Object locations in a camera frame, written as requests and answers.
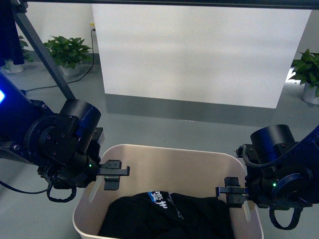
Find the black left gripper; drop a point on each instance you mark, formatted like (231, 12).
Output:
(82, 169)

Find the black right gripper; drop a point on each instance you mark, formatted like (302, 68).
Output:
(259, 188)

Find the beige plastic laundry hamper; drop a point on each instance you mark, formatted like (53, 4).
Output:
(187, 172)

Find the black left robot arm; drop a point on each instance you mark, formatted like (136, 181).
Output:
(64, 146)

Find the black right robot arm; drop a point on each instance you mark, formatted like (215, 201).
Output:
(282, 174)

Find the dark grey clothes rack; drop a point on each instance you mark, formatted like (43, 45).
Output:
(19, 8)

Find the black printed garment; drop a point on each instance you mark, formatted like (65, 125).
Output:
(165, 215)

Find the left potted green plant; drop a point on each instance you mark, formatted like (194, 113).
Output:
(68, 53)

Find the potted green plant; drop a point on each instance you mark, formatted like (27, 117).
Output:
(68, 53)
(306, 70)

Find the right potted green plant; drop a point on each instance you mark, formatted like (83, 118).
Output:
(306, 70)

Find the far left potted plant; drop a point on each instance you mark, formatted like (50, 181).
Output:
(13, 57)

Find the dark hanging garment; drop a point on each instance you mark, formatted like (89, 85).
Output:
(8, 31)

